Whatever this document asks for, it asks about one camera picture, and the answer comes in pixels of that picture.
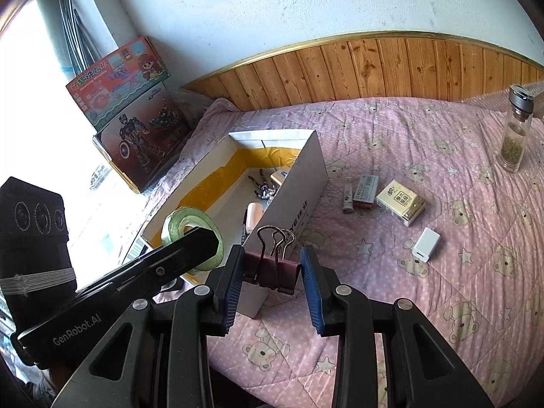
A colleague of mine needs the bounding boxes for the green clear tape roll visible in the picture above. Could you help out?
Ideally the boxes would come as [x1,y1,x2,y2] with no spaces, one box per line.
[160,206,225,272]

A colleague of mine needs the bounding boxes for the purple toy figure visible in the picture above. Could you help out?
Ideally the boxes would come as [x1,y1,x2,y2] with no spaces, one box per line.
[248,170,277,200]

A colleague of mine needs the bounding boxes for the dark red binder clip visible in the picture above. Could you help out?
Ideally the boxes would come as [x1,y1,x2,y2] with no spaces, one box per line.
[242,225,300,294]

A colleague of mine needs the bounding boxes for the glass bottle with metal cap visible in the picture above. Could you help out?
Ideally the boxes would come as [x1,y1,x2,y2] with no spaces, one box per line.
[497,85,535,174]

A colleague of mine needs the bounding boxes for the grey cable bundle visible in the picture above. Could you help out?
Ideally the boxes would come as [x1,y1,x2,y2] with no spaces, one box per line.
[55,0,120,69]

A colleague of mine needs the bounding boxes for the yellow white tissue packet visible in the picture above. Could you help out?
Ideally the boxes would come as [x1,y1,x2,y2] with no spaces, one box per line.
[376,180,427,227]

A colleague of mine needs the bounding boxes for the colourful cartoon toy box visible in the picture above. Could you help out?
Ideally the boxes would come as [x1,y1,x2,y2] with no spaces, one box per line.
[66,36,171,133]

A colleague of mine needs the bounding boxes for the dark robot toy box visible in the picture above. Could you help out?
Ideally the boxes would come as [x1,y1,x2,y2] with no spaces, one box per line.
[92,87,194,194]

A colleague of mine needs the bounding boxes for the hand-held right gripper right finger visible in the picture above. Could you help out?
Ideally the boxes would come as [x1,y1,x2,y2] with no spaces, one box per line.
[300,245,496,408]

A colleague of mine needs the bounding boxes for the clear bubble wrap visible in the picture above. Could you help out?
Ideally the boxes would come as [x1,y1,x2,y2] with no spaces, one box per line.
[461,81,544,120]

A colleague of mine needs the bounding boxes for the white cardboard box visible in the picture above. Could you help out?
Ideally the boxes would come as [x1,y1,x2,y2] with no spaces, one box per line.
[140,130,328,319]

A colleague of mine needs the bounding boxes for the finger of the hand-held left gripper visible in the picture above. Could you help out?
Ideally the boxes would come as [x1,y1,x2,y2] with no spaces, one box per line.
[74,226,220,304]

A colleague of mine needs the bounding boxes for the red and white small box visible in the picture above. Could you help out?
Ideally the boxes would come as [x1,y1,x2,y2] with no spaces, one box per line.
[352,175,381,210]

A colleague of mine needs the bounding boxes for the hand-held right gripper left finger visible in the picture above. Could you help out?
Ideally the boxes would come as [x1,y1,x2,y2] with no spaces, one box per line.
[51,244,247,408]

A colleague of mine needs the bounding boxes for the pink bear printed blanket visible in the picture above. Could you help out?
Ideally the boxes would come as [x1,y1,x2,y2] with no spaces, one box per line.
[140,96,544,408]

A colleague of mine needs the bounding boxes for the white charger plug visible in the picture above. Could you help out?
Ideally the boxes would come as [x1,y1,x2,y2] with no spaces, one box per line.
[411,227,443,264]

